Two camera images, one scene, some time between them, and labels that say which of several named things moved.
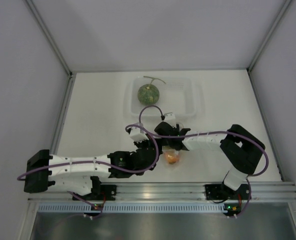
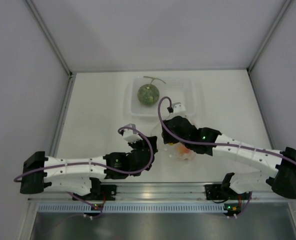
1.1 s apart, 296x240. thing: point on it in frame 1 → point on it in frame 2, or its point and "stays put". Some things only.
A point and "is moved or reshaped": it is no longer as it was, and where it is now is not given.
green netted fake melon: (149, 95) stays put
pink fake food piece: (171, 157) is moved or reshaped
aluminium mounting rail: (260, 192) stays put
